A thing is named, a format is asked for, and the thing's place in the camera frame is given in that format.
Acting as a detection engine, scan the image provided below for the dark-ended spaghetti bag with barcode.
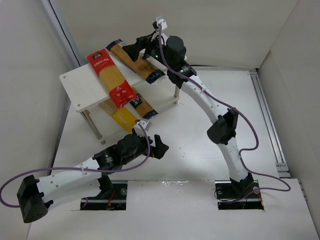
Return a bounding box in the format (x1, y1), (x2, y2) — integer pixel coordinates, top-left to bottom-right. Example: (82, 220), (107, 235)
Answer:
(106, 39), (166, 84)

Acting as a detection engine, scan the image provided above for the yellow-ended spaghetti bag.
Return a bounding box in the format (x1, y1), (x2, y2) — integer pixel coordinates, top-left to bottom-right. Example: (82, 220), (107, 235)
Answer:
(98, 98), (138, 134)

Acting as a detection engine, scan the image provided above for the blue-label spaghetti bag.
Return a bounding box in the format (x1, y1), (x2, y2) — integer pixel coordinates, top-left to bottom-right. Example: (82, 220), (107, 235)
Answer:
(129, 87), (158, 120)

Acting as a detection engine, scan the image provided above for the red spaghetti bag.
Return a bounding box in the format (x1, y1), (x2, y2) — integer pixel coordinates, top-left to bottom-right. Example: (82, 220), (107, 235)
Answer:
(86, 48), (139, 109)

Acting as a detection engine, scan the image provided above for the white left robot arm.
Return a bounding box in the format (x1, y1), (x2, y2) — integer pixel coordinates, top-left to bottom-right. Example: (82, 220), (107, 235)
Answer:
(17, 95), (169, 224)

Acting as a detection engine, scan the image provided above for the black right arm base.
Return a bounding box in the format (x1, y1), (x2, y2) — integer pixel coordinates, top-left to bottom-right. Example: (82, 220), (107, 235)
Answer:
(214, 181), (264, 210)

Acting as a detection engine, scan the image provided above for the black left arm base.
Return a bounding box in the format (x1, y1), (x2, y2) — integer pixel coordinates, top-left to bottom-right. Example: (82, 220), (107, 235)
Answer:
(80, 181), (128, 211)

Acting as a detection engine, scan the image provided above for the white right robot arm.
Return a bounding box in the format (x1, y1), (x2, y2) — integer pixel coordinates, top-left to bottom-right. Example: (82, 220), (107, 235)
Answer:
(144, 35), (254, 198)

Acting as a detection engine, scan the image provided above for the white two-tier shelf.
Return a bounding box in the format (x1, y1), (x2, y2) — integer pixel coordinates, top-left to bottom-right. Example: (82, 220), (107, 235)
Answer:
(59, 56), (180, 144)

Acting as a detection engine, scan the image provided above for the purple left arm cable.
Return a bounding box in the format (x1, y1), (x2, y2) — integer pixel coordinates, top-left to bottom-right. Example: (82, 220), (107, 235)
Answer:
(0, 121), (153, 208)

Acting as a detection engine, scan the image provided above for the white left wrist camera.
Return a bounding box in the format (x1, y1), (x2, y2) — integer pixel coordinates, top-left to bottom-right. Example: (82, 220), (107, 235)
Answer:
(133, 118), (152, 133)

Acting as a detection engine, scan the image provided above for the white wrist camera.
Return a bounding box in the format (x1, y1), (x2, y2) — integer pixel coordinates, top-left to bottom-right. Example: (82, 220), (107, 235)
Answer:
(152, 16), (168, 30)
(133, 118), (152, 133)

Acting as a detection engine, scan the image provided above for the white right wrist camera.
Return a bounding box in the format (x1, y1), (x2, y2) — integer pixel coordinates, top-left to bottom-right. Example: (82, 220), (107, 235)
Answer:
(152, 16), (168, 30)

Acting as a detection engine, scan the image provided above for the aluminium frame rail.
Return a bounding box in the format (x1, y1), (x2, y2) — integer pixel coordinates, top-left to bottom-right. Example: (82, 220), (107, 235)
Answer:
(249, 70), (292, 179)

